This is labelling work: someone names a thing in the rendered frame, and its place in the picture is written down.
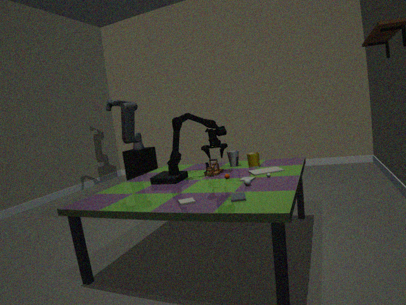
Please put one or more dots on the yellow cylindrical cup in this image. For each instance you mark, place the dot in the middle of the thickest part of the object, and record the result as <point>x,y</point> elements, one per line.
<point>253,159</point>

